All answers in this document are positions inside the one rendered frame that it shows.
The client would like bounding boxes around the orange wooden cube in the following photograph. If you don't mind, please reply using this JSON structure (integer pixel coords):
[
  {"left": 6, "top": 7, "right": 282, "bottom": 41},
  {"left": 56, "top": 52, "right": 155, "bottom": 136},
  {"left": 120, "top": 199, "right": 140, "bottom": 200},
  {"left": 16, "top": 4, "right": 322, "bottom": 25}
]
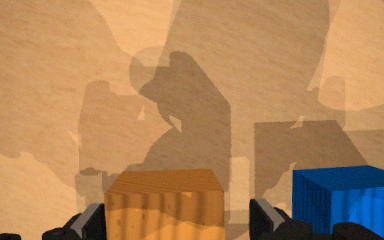
[{"left": 104, "top": 168, "right": 225, "bottom": 240}]

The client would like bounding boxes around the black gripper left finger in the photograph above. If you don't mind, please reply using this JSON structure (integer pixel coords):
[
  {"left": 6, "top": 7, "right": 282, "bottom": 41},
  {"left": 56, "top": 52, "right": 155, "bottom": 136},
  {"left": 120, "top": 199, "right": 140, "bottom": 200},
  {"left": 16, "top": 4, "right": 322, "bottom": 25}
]
[{"left": 0, "top": 203, "right": 107, "bottom": 240}]

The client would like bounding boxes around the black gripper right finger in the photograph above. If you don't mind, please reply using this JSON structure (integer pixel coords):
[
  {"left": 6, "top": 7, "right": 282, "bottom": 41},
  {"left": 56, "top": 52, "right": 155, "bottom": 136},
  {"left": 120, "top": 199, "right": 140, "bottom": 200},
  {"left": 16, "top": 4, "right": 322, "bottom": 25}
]
[{"left": 249, "top": 198, "right": 384, "bottom": 240}]

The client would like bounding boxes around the blue cube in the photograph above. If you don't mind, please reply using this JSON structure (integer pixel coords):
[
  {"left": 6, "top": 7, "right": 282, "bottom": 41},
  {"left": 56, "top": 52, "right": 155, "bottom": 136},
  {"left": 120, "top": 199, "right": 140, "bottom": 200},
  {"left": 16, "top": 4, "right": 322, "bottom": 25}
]
[{"left": 292, "top": 165, "right": 384, "bottom": 238}]

